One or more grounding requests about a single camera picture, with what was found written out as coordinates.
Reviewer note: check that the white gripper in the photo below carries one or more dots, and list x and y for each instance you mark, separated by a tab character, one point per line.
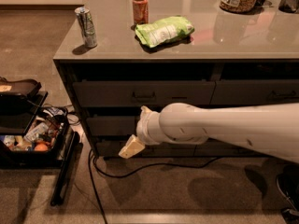
142	127

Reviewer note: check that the drawer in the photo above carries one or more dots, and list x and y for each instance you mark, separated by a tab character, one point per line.
111	125
255	92
218	148
112	149
136	93

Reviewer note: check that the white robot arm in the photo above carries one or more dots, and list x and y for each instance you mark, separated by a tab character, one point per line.
269	129

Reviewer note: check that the dark grey drawer cabinet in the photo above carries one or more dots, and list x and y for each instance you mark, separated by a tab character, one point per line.
262	45

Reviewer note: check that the green chip bag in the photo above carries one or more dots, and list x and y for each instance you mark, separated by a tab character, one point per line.
167	30

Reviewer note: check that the black bin with items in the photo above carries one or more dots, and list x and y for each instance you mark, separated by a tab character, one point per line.
48	128

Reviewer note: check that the orange fruit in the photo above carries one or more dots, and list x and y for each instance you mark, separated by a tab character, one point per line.
41	147

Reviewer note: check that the black floor bar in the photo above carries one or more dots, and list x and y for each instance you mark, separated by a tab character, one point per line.
63	177

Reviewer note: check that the black case lid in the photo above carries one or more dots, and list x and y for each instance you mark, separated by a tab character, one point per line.
25	88

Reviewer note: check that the silver tall can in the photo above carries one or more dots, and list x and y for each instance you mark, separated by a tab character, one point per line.
85	21

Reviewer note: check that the orange soda can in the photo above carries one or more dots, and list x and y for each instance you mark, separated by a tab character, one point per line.
140	11

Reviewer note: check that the black sneaker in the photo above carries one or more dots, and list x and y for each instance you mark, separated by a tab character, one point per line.
288	191

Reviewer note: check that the dark glass object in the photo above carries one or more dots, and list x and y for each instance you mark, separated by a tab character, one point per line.
290	6

